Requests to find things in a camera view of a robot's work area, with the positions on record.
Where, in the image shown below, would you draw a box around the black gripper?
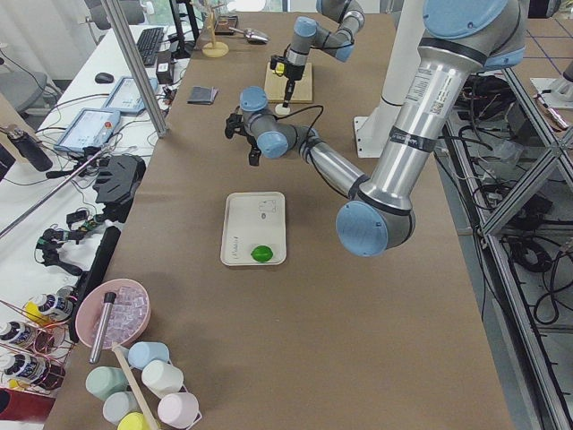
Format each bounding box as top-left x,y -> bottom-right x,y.
283,63 -> 304,108
246,134 -> 261,166

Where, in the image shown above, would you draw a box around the white steamed bun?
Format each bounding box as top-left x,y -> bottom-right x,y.
275,104 -> 290,116

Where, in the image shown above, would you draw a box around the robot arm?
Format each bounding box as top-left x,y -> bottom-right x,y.
282,0 -> 364,113
239,1 -> 529,256

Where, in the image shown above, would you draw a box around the pink ribbed bowl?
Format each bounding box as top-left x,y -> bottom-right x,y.
75,279 -> 151,349

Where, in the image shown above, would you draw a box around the bamboo cutting board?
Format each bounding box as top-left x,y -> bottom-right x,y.
263,63 -> 312,104

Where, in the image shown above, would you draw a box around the metal scoop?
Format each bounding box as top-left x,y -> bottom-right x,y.
230,27 -> 269,45

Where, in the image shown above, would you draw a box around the beige rabbit tray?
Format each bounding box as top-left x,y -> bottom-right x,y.
220,192 -> 287,266

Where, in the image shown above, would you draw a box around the folded grey cloth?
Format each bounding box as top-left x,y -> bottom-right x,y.
187,86 -> 218,105

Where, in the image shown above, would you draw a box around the wooden mug tree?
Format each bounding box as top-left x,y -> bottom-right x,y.
197,1 -> 229,58

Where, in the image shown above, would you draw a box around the green lime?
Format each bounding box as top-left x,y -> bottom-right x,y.
251,245 -> 274,262

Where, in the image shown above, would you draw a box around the far teach pendant tablet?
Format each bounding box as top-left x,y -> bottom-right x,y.
102,76 -> 145,116

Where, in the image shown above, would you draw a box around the teach pendant tablet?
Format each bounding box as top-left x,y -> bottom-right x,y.
54,107 -> 121,153
102,76 -> 145,116

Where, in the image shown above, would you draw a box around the black keyboard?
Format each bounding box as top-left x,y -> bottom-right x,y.
136,27 -> 164,67

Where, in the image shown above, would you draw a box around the near teach pendant tablet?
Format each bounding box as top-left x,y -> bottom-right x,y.
54,107 -> 121,153

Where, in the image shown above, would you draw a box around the black computer mouse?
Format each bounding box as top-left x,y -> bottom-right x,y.
94,73 -> 115,84

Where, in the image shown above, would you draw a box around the metal pestle tube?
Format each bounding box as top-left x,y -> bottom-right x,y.
89,292 -> 116,365

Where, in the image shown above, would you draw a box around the black water bottle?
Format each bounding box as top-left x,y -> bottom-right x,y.
4,125 -> 53,172

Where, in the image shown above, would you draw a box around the blue cup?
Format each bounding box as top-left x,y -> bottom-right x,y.
128,341 -> 170,370

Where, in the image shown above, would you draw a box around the white cup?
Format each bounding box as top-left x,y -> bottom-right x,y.
141,360 -> 184,399

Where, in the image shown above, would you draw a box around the pink cup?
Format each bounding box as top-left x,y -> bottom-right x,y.
158,392 -> 200,429

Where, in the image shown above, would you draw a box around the green cup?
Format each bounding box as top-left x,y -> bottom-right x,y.
85,366 -> 128,401

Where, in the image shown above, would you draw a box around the grey cup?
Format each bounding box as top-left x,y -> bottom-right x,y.
102,391 -> 140,426

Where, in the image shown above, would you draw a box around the yellow cup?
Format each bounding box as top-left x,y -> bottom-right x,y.
117,412 -> 150,430

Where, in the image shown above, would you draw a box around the black camera cable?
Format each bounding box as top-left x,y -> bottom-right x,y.
272,105 -> 325,144

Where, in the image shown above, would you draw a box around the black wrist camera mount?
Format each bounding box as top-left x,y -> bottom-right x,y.
225,113 -> 244,139

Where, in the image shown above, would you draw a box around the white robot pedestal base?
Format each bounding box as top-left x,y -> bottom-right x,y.
354,0 -> 425,159

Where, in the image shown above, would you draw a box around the aluminium frame post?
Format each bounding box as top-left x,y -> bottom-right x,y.
101,0 -> 168,138

